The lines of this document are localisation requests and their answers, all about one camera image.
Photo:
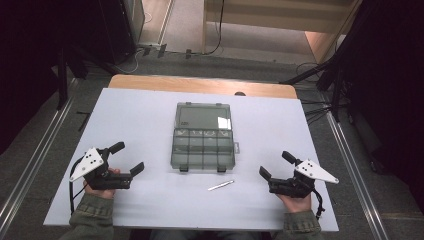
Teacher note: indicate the person's right hand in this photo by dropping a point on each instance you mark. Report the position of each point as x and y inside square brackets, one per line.
[296, 203]

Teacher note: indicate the white table board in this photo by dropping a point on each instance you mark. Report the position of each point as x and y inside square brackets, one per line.
[140, 120]

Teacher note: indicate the white pen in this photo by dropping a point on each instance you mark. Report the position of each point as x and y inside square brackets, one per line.
[220, 185]

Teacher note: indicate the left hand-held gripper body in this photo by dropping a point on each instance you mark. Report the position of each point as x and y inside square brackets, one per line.
[100, 178]

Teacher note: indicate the dark cabinet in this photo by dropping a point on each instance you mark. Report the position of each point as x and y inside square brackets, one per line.
[116, 30]

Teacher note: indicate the person's left hand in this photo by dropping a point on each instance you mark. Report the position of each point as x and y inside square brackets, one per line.
[101, 194]

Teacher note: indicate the black tripod stand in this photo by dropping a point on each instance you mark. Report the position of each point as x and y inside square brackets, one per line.
[333, 80]

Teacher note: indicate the aluminium floor rail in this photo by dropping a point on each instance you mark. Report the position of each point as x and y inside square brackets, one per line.
[33, 166]
[356, 180]

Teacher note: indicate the grey transparent compartment box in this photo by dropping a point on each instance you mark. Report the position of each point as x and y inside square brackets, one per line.
[203, 146]

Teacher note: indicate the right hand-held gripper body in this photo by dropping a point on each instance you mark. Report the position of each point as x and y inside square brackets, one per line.
[293, 186]

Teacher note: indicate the black floor bracket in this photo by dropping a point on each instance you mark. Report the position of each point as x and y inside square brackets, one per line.
[84, 120]

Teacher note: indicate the black metal stand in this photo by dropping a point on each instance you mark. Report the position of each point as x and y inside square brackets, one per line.
[62, 80]

